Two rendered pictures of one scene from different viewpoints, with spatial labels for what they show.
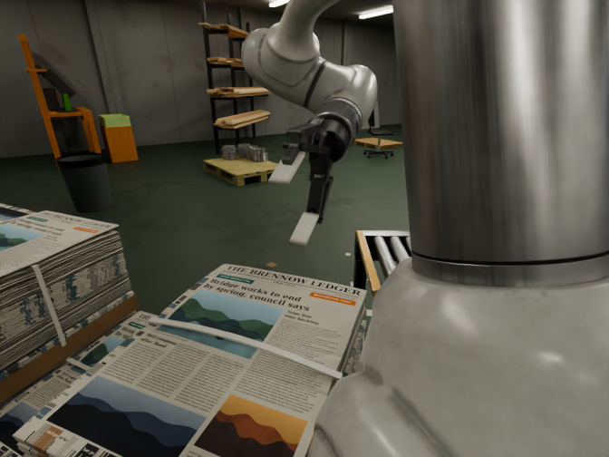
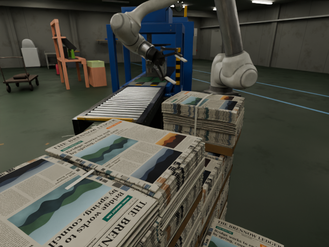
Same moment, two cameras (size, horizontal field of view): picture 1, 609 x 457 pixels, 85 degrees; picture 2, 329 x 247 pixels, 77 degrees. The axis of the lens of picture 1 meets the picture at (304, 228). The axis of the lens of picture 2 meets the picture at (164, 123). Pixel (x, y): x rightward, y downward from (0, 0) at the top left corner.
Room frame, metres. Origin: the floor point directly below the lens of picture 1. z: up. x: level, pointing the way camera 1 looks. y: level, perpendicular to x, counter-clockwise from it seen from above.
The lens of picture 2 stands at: (0.45, 1.18, 1.35)
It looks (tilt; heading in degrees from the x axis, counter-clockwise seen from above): 22 degrees down; 276
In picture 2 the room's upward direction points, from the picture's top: straight up
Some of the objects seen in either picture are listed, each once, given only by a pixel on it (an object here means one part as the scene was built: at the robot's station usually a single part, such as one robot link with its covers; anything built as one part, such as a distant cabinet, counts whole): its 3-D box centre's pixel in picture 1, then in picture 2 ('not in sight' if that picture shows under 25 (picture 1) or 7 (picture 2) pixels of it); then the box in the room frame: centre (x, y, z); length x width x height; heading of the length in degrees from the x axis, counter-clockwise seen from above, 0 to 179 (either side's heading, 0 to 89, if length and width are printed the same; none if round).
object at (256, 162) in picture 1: (243, 161); not in sight; (5.49, 1.01, 0.19); 1.36 x 0.96 x 0.38; 34
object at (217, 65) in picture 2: not in sight; (223, 69); (0.19, -0.31, 1.17); 0.18 x 0.16 x 0.22; 109
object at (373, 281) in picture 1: (366, 257); (105, 119); (1.04, -0.22, 0.81); 0.43 x 0.03 x 0.02; 178
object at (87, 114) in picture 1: (81, 103); not in sight; (6.79, 4.28, 1.03); 1.63 x 1.42 x 2.06; 33
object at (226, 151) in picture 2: not in sight; (222, 137); (0.24, 0.13, 0.86); 0.29 x 0.16 x 0.04; 69
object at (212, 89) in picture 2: not in sight; (219, 88); (0.21, -0.33, 1.03); 0.22 x 0.18 x 0.06; 123
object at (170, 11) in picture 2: not in sight; (148, 17); (0.98, -1.90, 1.65); 0.60 x 0.45 x 0.20; 178
